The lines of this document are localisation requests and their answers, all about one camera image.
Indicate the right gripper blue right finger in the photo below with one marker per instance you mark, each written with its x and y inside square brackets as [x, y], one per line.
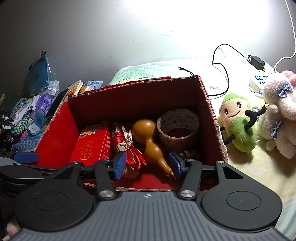
[189, 172]

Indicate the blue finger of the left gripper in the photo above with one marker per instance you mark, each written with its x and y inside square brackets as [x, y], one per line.
[21, 157]

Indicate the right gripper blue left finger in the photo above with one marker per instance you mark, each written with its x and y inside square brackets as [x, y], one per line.
[107, 171]

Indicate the red gift box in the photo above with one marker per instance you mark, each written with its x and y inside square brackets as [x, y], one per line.
[94, 144]

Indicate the red patterned ribbon bundle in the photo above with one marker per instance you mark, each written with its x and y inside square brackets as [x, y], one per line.
[122, 141]

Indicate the brown gourd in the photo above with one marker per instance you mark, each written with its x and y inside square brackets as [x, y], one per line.
[143, 133]

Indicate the brown pine cone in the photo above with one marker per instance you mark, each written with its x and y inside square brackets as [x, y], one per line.
[186, 155]

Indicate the person's right hand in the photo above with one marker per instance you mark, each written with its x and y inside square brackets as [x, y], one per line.
[12, 229]

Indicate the blue checkered cloth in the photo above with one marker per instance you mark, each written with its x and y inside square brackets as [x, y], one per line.
[26, 142]

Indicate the green white striped clothes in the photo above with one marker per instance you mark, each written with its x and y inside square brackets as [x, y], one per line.
[16, 119]

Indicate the blue open small case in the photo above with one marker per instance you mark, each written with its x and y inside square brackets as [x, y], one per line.
[39, 120]

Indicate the black smartphone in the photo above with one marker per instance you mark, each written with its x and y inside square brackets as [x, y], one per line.
[54, 106]

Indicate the red cardboard box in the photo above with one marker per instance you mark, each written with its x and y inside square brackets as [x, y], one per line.
[125, 104]

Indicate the purple packet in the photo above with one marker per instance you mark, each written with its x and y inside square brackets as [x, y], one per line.
[43, 103]

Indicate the green bean plush toy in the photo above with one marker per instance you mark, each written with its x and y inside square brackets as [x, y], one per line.
[238, 121]

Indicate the yellow illustrated book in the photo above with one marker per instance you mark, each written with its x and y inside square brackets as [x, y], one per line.
[74, 88]

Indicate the blue plastic bag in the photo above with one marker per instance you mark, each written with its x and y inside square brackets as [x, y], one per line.
[39, 74]

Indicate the white pink plush bunny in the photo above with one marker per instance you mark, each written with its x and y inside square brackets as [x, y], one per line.
[277, 124]

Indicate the white blue patterned item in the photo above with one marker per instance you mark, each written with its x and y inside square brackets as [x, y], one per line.
[258, 80]

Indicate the black power adapter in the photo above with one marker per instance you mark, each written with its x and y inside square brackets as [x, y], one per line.
[256, 62]

